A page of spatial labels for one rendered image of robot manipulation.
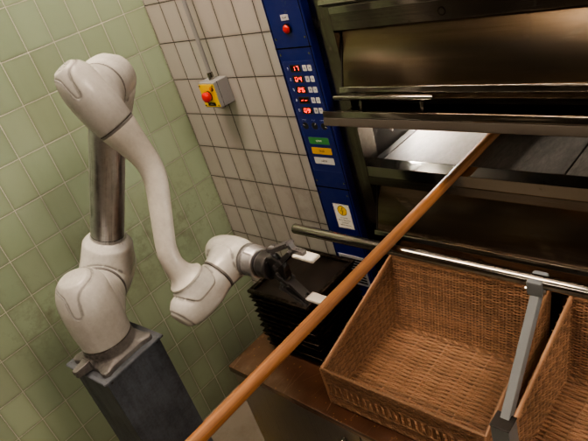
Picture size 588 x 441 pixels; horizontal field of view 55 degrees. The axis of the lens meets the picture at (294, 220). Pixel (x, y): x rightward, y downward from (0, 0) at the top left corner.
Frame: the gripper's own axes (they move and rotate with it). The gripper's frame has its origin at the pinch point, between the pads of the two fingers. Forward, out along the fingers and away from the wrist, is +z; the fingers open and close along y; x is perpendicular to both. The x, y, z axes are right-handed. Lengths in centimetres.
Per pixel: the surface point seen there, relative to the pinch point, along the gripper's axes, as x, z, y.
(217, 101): -49, -82, -25
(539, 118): -42, 38, -25
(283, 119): -56, -57, -15
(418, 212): -31.9, 9.4, -1.9
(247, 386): 34.4, 9.2, -1.5
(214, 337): -24, -114, 86
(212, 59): -56, -86, -38
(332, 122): -41, -21, -22
